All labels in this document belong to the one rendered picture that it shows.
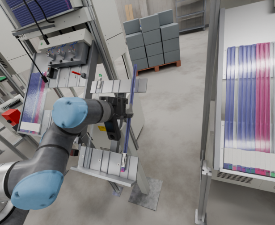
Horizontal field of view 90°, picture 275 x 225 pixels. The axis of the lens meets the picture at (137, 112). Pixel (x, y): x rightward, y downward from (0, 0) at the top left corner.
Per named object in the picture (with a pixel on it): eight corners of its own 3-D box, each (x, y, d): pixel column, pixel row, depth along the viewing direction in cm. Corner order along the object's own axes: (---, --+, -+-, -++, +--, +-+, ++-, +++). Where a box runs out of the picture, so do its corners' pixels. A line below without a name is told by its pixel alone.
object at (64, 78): (90, 88, 98) (85, 85, 93) (34, 90, 125) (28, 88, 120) (97, 45, 102) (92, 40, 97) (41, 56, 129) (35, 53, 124)
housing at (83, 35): (97, 51, 102) (83, 39, 90) (54, 58, 123) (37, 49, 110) (99, 41, 103) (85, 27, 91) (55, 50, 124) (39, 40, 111)
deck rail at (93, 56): (85, 143, 92) (78, 143, 87) (82, 143, 93) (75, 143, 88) (99, 44, 101) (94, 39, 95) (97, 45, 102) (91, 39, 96)
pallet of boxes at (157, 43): (172, 57, 399) (169, 9, 333) (180, 65, 337) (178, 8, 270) (133, 67, 411) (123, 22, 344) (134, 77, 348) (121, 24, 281)
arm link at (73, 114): (44, 113, 34) (61, 88, 32) (78, 112, 44) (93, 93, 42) (58, 137, 32) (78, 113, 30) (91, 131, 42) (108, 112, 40)
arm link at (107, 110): (103, 124, 41) (82, 122, 44) (112, 123, 45) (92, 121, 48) (103, 99, 40) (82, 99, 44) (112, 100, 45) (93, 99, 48)
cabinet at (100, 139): (128, 164, 151) (108, 122, 115) (80, 153, 180) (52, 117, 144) (145, 123, 196) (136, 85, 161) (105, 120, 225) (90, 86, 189)
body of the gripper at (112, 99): (129, 98, 55) (112, 96, 44) (129, 120, 56) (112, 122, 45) (113, 98, 58) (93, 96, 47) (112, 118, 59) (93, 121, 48)
